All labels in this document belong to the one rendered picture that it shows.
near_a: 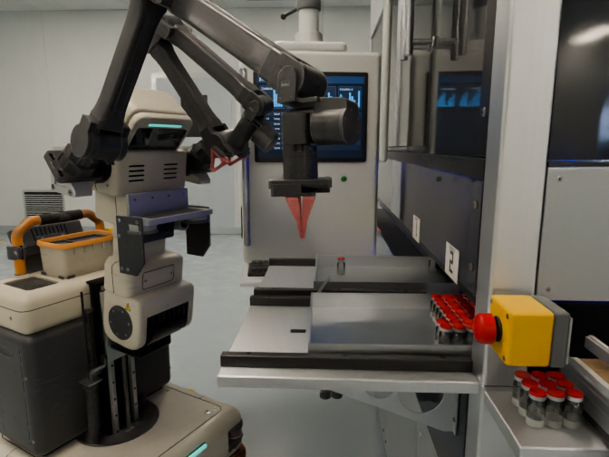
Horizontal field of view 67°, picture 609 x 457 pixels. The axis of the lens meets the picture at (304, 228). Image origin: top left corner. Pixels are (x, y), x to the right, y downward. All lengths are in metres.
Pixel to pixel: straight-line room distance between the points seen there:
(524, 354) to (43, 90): 7.03
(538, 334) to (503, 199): 0.18
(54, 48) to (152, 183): 5.96
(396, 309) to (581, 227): 0.44
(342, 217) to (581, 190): 1.09
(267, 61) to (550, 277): 0.53
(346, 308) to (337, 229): 0.72
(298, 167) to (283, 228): 0.95
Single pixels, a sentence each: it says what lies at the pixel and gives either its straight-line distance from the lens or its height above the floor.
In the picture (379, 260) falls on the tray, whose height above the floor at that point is 0.90.
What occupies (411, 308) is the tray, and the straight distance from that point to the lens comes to 1.03.
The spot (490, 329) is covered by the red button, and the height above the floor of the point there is 1.00.
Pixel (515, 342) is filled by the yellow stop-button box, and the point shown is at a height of 0.99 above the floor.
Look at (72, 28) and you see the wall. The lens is 7.20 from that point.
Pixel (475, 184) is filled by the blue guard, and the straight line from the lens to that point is 0.76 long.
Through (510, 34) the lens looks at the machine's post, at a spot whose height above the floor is 1.37.
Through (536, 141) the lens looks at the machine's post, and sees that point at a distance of 0.69.
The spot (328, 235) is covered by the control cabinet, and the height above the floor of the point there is 0.90.
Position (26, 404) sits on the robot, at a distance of 1.67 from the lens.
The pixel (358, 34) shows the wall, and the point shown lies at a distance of 6.36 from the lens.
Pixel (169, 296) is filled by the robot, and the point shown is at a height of 0.78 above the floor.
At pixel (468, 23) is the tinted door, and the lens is 0.91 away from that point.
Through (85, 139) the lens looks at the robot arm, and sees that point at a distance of 1.15.
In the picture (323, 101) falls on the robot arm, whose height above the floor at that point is 1.30.
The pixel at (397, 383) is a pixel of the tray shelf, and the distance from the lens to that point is 0.75.
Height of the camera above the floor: 1.23
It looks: 10 degrees down
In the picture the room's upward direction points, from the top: straight up
